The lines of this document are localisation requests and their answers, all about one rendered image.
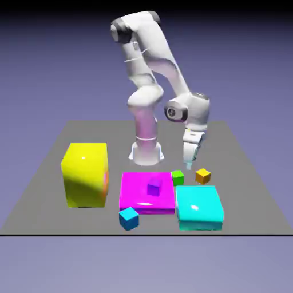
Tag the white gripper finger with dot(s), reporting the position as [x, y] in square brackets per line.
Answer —
[189, 165]

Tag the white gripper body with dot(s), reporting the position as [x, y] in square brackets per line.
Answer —
[189, 151]

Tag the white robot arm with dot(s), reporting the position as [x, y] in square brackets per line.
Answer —
[146, 75]

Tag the small green cube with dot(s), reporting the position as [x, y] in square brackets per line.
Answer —
[178, 177]

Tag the small orange cube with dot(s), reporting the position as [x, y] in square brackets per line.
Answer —
[202, 176]

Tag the small purple cube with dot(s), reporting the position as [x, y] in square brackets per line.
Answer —
[154, 186]

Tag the small blue cube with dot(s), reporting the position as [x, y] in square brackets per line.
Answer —
[128, 219]

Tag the large cyan box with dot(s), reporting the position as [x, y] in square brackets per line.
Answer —
[198, 207]

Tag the large magenta box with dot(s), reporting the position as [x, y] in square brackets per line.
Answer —
[137, 192]

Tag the large yellow box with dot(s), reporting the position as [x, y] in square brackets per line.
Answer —
[84, 175]

